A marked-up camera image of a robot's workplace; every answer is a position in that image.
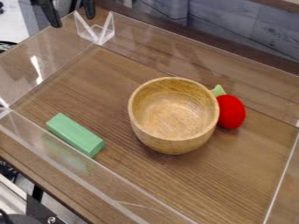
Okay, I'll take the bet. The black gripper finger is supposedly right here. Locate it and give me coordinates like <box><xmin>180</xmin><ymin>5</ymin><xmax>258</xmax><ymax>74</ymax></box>
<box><xmin>81</xmin><ymin>0</ymin><xmax>96</xmax><ymax>19</ymax></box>
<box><xmin>37</xmin><ymin>0</ymin><xmax>61</xmax><ymax>28</ymax></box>

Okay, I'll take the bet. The brown wooden bowl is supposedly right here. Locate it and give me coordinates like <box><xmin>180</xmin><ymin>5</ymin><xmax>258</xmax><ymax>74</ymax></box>
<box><xmin>126</xmin><ymin>77</ymin><xmax>220</xmax><ymax>155</ymax></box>

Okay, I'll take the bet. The green rectangular stick block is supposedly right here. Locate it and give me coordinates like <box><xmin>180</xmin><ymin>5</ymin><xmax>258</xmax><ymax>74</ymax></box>
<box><xmin>45</xmin><ymin>113</ymin><xmax>105</xmax><ymax>158</ymax></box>

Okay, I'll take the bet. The red plush radish toy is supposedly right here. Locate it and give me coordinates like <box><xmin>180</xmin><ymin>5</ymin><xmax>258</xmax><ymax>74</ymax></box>
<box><xmin>210</xmin><ymin>84</ymin><xmax>246</xmax><ymax>130</ymax></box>

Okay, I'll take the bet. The grey metal post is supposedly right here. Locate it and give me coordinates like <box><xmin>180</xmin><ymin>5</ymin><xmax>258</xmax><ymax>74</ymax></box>
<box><xmin>17</xmin><ymin>0</ymin><xmax>49</xmax><ymax>36</ymax></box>

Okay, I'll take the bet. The clear acrylic tray enclosure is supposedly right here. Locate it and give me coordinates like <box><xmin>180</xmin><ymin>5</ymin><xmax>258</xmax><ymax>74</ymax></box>
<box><xmin>0</xmin><ymin>11</ymin><xmax>299</xmax><ymax>224</ymax></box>

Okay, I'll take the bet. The black bracket with screw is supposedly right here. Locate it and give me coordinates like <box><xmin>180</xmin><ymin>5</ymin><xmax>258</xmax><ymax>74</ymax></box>
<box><xmin>25</xmin><ymin>195</ymin><xmax>66</xmax><ymax>224</ymax></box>

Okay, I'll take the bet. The black cable bottom left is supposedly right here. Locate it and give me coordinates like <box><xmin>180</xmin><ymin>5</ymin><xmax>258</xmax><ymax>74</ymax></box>
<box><xmin>0</xmin><ymin>208</ymin><xmax>13</xmax><ymax>224</ymax></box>

